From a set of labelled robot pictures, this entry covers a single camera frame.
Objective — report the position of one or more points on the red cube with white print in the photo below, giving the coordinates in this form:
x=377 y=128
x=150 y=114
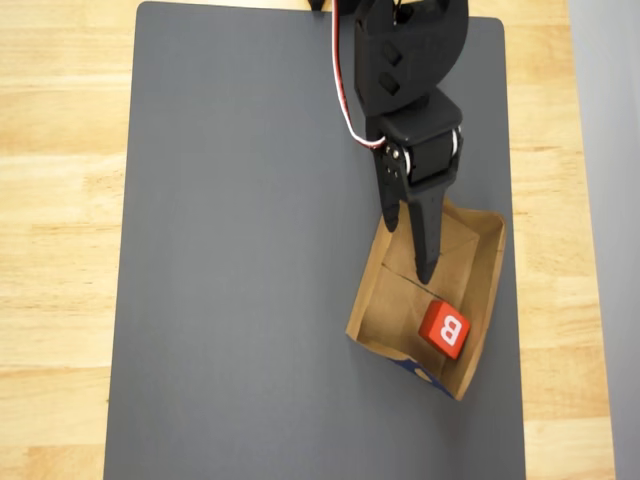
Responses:
x=442 y=330

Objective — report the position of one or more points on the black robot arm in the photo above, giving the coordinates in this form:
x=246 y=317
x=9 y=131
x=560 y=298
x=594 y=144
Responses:
x=415 y=45

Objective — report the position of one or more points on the brown and blue paper box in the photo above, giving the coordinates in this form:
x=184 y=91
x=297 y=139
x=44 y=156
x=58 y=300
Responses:
x=395 y=310

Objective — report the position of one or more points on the grey mat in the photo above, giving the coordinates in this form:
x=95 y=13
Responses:
x=240 y=250

